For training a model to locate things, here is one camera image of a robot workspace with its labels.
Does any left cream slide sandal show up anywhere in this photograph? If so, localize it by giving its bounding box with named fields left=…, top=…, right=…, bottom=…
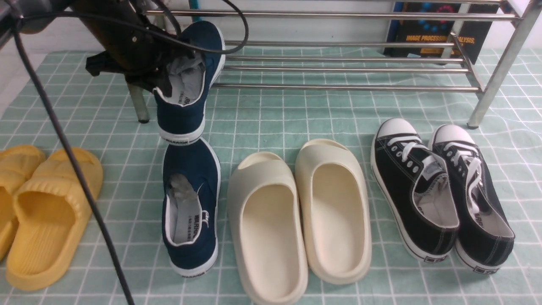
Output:
left=227, top=151, right=309, bottom=305

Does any black canvas sneaker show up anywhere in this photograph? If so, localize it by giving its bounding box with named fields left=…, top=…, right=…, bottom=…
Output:
left=429, top=124, right=515, bottom=275
left=371, top=118, right=459, bottom=263

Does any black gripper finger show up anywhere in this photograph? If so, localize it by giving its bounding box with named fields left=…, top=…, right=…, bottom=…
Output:
left=169, top=47, right=204, bottom=61

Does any left yellow slide sandal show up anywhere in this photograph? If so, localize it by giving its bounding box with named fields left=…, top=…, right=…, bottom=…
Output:
left=0, top=145, right=46, bottom=259

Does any cream slide sandal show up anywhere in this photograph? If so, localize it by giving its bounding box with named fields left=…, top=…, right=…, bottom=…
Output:
left=227, top=151, right=309, bottom=305
left=294, top=139, right=372, bottom=285

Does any left black canvas sneaker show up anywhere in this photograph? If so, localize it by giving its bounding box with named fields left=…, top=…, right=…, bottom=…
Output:
left=371, top=118, right=459, bottom=263

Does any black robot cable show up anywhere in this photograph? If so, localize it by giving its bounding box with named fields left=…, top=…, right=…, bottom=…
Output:
left=0, top=0, right=249, bottom=305

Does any metal shoe rack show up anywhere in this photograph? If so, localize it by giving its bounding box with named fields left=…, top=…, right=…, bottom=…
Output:
left=127, top=0, right=542, bottom=129

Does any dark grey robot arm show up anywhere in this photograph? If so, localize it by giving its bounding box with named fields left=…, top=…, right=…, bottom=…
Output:
left=1, top=0, right=200, bottom=96

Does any right black canvas sneaker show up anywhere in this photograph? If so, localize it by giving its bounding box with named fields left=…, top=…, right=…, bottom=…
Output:
left=429, top=124, right=515, bottom=275

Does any right yellow slide sandal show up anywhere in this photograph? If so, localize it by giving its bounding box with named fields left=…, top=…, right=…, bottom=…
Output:
left=6, top=150, right=92, bottom=291

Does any dark image processing book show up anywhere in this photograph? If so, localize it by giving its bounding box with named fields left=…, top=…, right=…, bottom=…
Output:
left=383, top=2, right=492, bottom=63

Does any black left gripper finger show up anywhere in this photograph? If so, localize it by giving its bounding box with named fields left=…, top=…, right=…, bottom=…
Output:
left=125, top=73, right=172, bottom=98

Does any yellow slide sandal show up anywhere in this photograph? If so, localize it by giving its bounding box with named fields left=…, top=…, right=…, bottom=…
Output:
left=0, top=145, right=46, bottom=259
left=6, top=150, right=92, bottom=291

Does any navy canvas shoe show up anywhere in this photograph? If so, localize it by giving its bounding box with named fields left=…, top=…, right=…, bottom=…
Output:
left=153, top=20, right=226, bottom=146
left=161, top=139, right=221, bottom=278

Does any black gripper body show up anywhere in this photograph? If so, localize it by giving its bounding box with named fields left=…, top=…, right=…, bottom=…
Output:
left=70, top=0, right=181, bottom=77

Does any green checkered table cloth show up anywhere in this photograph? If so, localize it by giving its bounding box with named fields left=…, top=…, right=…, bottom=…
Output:
left=0, top=46, right=542, bottom=305

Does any right cream slide sandal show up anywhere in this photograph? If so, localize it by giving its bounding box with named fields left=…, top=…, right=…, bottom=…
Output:
left=294, top=139, right=372, bottom=285

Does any teal vertical pole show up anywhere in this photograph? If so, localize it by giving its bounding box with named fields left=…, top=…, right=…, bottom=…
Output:
left=188, top=0, right=201, bottom=22

